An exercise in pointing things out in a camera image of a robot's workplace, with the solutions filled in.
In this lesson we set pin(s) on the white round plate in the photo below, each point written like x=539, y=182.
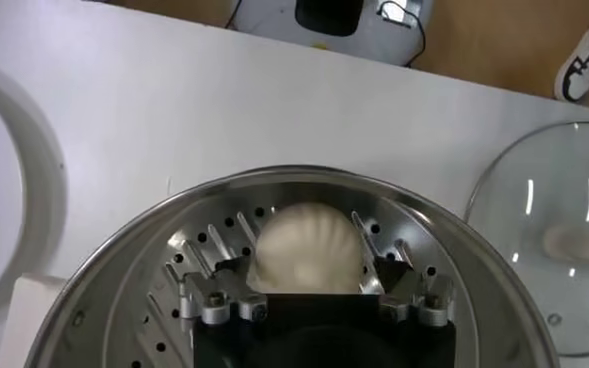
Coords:
x=39, y=175

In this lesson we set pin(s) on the round glass pot lid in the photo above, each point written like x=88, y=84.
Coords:
x=549, y=200

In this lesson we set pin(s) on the white black sneaker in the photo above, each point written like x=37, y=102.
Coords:
x=586, y=62

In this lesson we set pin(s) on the white steamed baozi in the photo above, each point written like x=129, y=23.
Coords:
x=306, y=245

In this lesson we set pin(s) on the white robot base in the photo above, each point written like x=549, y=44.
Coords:
x=274, y=20

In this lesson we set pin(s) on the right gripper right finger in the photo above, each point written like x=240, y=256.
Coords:
x=419, y=300

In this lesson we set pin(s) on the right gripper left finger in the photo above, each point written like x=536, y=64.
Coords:
x=224, y=300

